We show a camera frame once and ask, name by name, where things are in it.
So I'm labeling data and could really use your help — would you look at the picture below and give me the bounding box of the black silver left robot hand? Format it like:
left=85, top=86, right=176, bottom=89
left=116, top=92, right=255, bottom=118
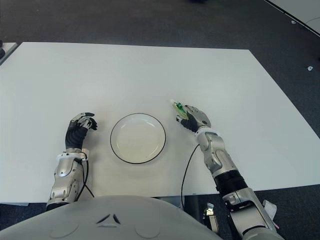
left=65, top=112, right=98, bottom=149

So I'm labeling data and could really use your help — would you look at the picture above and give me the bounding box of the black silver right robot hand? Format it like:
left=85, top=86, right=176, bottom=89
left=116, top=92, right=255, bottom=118
left=176, top=104, right=212, bottom=133

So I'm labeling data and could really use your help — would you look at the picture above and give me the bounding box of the green white toothpaste tube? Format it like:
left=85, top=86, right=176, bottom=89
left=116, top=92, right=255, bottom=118
left=169, top=99, right=189, bottom=121

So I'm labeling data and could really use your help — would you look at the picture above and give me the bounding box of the white plate with black rim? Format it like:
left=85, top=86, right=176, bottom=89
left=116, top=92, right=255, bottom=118
left=110, top=113, right=167, bottom=165

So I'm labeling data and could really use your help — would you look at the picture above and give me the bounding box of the grey robot torso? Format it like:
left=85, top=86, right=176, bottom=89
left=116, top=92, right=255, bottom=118
left=0, top=195, right=219, bottom=240

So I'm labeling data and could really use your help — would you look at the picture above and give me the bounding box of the grey side table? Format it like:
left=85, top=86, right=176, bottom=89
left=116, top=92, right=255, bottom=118
left=0, top=41, right=18, bottom=67

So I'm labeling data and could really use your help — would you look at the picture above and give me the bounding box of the white background table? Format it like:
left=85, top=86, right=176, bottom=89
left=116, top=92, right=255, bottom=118
left=264, top=0, right=320, bottom=36

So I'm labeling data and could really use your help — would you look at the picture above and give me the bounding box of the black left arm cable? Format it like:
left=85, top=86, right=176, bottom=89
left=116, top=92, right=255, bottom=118
left=74, top=149, right=95, bottom=200

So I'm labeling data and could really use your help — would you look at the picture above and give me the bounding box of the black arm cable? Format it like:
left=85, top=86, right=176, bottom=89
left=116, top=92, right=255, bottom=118
left=180, top=143, right=200, bottom=210
left=74, top=149, right=95, bottom=200

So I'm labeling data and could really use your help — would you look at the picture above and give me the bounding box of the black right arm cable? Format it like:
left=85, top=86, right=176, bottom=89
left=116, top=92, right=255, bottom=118
left=180, top=143, right=200, bottom=210

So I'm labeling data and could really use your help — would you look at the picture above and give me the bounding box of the silver metal bracket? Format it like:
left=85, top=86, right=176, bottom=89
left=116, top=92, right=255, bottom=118
left=202, top=202, right=219, bottom=234

